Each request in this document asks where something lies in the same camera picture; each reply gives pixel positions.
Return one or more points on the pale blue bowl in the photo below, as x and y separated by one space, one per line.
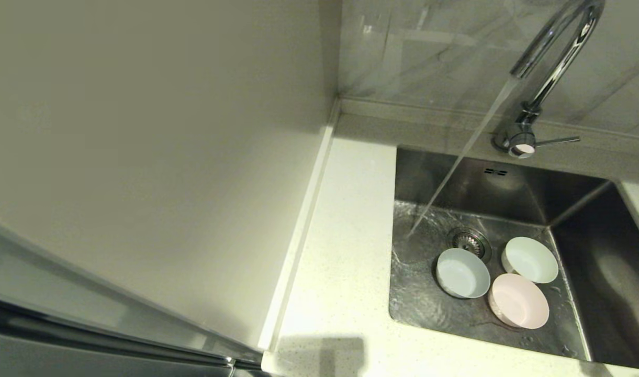
462 273

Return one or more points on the chrome faucet lever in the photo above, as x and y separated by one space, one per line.
521 146

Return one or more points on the pale green bowl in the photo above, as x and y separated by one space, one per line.
530 259

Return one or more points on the pale pink bowl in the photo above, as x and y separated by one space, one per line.
519 301

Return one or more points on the stainless steel sink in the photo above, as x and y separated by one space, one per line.
418 309

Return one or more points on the running water stream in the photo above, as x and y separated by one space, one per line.
464 152

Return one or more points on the round metal drain strainer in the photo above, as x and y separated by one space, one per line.
468 239

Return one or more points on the chrome gooseneck faucet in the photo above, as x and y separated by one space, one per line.
562 57

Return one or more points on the stainless steel appliance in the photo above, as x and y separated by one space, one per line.
63 324

